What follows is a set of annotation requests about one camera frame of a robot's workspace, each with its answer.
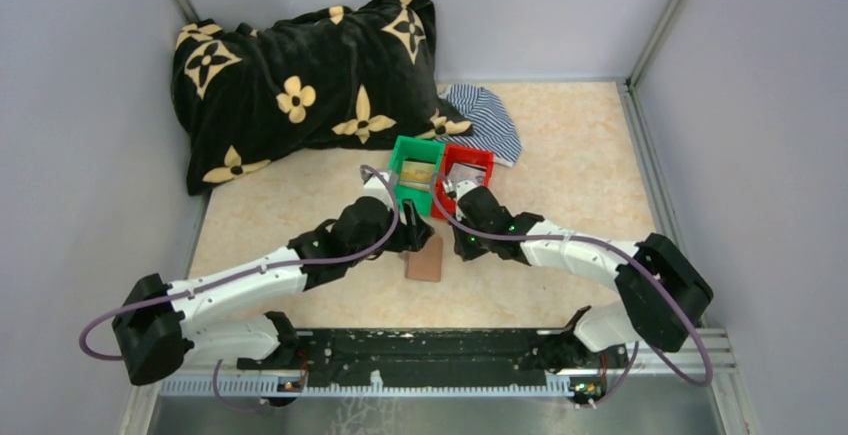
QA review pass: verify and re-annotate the pink leather card holder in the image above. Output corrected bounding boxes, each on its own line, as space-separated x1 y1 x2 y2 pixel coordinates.
404 234 443 283

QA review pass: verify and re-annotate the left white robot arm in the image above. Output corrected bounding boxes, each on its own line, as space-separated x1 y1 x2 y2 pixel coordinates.
111 196 434 386

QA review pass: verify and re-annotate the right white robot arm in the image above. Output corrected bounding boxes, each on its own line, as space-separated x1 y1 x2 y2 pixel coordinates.
449 181 714 367

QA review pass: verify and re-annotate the silver VIP card stack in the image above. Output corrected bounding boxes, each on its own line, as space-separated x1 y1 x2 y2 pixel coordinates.
447 163 487 185

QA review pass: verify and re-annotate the gold card stack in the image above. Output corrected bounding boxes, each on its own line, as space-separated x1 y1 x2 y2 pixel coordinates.
399 159 436 190

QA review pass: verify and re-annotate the red plastic bin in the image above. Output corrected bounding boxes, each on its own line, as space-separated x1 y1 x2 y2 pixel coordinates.
431 144 494 220

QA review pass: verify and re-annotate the blue striped cloth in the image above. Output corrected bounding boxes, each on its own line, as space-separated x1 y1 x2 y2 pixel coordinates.
439 84 522 167

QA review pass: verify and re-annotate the black floral blanket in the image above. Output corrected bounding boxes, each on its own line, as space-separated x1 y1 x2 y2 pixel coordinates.
171 0 474 196

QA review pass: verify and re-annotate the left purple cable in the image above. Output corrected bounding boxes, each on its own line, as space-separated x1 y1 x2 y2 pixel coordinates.
79 164 403 362

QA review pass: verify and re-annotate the purple cable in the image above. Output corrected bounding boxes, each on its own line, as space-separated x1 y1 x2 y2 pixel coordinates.
79 164 403 362
430 172 715 388

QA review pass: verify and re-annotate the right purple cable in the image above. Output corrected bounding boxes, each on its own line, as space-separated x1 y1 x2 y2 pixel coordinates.
430 172 715 388

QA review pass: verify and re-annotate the white toothed cable rail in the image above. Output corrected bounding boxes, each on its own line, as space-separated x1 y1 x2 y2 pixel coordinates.
159 371 574 398

